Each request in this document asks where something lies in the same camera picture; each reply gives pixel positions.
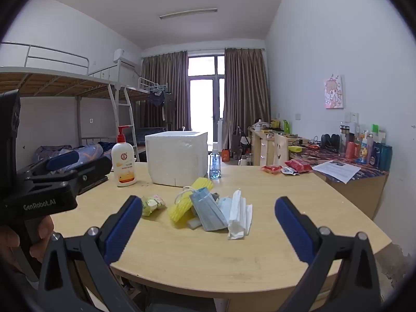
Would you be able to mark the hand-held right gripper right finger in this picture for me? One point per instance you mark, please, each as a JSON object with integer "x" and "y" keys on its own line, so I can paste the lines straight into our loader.
{"x": 292, "y": 227}

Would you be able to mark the printed paper sheet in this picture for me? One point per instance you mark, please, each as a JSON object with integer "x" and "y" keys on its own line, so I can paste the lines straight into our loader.
{"x": 338, "y": 170}

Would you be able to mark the glass balcony door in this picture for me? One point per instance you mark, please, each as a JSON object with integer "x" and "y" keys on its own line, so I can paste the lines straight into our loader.
{"x": 201, "y": 104}

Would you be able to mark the white lotion pump bottle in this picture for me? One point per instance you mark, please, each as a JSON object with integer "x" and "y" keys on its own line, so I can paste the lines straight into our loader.
{"x": 125, "y": 165}

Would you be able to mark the person's left hand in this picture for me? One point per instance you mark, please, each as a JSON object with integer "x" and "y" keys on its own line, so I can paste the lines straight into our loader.
{"x": 44, "y": 234}

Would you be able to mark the clear blue sanitizer bottle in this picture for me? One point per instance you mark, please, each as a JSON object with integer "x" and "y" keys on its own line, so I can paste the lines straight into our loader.
{"x": 215, "y": 167}

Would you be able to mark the black trolley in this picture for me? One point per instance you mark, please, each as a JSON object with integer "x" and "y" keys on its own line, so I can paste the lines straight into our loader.
{"x": 240, "y": 139}

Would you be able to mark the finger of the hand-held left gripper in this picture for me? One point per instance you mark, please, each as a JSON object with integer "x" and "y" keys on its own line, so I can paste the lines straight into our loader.
{"x": 63, "y": 162}
{"x": 91, "y": 172}

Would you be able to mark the green floral packet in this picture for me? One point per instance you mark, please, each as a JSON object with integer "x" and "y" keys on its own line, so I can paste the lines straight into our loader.
{"x": 152, "y": 204}

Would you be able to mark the white bunk bed ladder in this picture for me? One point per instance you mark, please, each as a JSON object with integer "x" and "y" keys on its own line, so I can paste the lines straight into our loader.
{"x": 125, "y": 104}

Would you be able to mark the green bag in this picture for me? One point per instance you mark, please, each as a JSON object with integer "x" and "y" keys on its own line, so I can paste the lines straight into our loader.
{"x": 286, "y": 126}

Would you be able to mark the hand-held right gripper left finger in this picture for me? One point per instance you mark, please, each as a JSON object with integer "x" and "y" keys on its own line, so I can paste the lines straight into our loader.
{"x": 125, "y": 226}

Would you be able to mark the metal bunk bed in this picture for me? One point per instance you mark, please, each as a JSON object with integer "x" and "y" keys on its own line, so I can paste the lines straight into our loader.
{"x": 48, "y": 83}
{"x": 139, "y": 92}

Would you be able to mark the blue face mask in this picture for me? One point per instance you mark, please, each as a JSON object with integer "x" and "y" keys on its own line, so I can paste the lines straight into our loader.
{"x": 225, "y": 208}
{"x": 208, "y": 213}

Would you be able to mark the wooden desk with drawers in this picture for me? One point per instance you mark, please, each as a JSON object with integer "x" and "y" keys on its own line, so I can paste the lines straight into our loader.
{"x": 260, "y": 149}

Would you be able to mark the white foam box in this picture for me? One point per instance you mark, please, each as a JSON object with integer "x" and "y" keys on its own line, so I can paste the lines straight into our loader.
{"x": 175, "y": 159}

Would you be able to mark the small red snack packet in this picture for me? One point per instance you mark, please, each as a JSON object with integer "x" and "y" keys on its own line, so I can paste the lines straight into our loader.
{"x": 271, "y": 168}

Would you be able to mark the white wall socket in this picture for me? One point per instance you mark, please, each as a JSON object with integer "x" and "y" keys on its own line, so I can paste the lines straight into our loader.
{"x": 351, "y": 118}

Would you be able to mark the ceiling tube light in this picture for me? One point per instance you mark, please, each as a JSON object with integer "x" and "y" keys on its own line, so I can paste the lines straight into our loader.
{"x": 188, "y": 13}

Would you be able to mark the red bottle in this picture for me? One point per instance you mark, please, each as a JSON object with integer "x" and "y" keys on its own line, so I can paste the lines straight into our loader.
{"x": 350, "y": 151}

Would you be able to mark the white cartoon print bottle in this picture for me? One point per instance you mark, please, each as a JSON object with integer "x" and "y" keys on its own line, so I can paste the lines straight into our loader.
{"x": 364, "y": 152}

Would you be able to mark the green capped bottle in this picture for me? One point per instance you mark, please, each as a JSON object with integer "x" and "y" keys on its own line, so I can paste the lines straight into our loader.
{"x": 375, "y": 129}

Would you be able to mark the pink cartoon wall poster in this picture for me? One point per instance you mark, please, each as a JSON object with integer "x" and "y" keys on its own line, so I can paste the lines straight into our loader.
{"x": 333, "y": 92}

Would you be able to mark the black headphones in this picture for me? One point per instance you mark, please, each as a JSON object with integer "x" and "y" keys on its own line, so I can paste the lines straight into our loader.
{"x": 330, "y": 141}

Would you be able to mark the white tissue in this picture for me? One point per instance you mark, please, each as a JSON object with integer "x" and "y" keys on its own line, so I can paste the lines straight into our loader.
{"x": 239, "y": 217}

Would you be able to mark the orange jug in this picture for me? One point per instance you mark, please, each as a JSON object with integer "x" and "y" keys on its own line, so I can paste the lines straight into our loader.
{"x": 225, "y": 154}

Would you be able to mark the white and red packet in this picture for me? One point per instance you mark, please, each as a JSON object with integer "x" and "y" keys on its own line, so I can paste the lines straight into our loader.
{"x": 288, "y": 171}

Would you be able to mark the blue patterned quilt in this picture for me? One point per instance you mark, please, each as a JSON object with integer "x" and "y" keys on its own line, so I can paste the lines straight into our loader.
{"x": 89, "y": 152}

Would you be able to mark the white air conditioner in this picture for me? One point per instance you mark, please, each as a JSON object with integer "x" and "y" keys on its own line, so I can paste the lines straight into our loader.
{"x": 123, "y": 57}

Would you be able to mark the yellow foam net sleeve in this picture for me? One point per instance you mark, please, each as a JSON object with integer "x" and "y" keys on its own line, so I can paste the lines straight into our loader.
{"x": 182, "y": 206}

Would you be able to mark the wooden side desk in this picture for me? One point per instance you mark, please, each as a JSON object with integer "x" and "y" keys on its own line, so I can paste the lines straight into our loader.
{"x": 357, "y": 198}

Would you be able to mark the gray fluffy pouch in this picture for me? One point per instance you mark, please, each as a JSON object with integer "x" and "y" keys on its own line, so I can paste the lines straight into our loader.
{"x": 215, "y": 197}

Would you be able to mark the white pot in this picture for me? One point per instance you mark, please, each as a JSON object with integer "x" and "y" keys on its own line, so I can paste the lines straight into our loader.
{"x": 260, "y": 126}

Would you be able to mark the brown curtain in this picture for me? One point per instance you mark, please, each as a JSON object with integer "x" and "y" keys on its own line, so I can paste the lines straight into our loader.
{"x": 247, "y": 97}
{"x": 169, "y": 81}

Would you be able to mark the dark hanging clothes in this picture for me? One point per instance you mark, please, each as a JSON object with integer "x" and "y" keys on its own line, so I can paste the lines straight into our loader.
{"x": 158, "y": 99}

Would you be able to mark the steel thermos bottle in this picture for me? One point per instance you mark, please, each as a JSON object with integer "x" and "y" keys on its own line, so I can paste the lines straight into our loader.
{"x": 344, "y": 136}

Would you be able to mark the large red snack packet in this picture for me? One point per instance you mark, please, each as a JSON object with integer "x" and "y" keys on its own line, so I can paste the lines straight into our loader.
{"x": 299, "y": 165}

